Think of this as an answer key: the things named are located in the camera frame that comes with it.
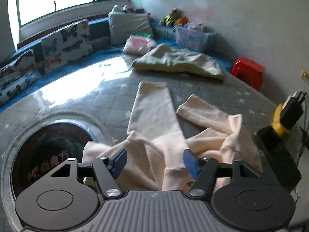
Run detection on cream long-sleeve shirt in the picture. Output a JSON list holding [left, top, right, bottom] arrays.
[[82, 81, 262, 192]]

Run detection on round dark table inset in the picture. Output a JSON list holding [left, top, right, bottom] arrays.
[[11, 122, 94, 196]]

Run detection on red plastic stool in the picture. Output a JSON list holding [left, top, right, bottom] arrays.
[[232, 57, 265, 91]]

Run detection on light green folded garment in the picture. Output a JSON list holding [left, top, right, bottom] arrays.
[[132, 43, 224, 80]]

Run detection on pink white folded cloth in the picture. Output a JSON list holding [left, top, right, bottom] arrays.
[[123, 35, 157, 56]]

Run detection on low butterfly print cushion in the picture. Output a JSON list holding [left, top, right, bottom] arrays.
[[0, 49, 41, 106]]

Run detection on upright butterfly print cushion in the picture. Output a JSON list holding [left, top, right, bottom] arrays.
[[41, 19, 92, 73]]

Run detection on clear plastic storage box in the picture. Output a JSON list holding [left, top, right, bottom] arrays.
[[174, 22, 216, 52]]

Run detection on blue sofa bench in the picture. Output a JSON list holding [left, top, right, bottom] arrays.
[[1, 18, 234, 112]]

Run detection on grey white pillow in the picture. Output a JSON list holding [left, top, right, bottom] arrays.
[[108, 5, 154, 45]]

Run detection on brown teddy bear toy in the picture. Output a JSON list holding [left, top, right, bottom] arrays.
[[159, 8, 188, 27]]

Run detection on wall power socket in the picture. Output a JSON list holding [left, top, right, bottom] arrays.
[[300, 70, 309, 83]]

